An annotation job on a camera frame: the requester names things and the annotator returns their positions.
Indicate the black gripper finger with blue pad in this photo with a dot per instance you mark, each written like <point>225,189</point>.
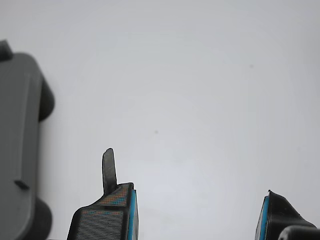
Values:
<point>105,220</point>
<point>277,212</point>

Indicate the grey rounded frame holder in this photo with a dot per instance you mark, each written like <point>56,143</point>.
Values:
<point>17,125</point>

